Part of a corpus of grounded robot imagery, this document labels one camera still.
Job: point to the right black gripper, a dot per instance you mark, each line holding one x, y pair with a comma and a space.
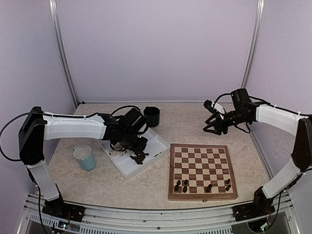
218, 126

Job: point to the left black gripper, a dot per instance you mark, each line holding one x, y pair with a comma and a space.
140, 146

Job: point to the wooden chess board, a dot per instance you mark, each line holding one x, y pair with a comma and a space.
201, 165

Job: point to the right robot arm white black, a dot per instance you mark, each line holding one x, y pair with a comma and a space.
284, 137

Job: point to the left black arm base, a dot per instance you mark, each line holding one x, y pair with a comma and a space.
59, 208

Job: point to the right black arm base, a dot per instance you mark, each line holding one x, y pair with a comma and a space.
260, 206

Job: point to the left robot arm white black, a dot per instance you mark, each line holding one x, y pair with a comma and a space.
39, 126

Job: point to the pile of white chess pieces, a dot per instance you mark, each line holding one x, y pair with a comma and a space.
119, 153

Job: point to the pile of dark chess pieces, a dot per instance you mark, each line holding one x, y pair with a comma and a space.
139, 157

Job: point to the dark green cup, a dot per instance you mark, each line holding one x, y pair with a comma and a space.
152, 116

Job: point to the white divided plastic tray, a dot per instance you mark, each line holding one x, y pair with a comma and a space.
128, 167

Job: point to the light blue cup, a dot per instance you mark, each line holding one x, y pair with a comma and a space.
84, 157

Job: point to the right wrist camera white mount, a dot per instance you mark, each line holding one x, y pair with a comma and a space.
215, 108

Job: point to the right aluminium frame post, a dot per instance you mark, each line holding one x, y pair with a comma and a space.
254, 42

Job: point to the aluminium frame post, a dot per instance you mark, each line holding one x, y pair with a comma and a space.
254, 42
62, 53

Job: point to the left aluminium frame post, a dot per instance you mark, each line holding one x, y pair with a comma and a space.
62, 53

